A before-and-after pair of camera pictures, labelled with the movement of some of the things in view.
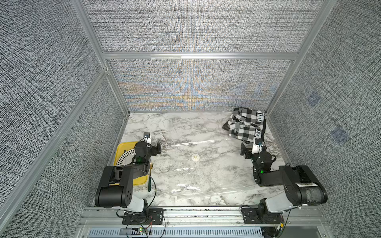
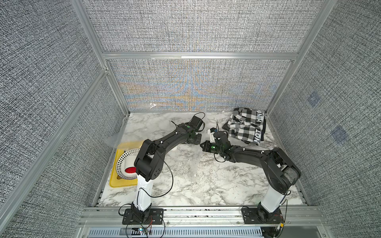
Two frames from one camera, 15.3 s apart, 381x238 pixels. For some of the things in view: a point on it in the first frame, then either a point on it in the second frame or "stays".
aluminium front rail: [296, 216] stays
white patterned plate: [126, 157] stays
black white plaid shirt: [246, 125] stays
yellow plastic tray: [120, 148] stays
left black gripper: [153, 148] to [198, 142]
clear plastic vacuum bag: [206, 167] to [141, 127]
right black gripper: [248, 151] to [205, 148]
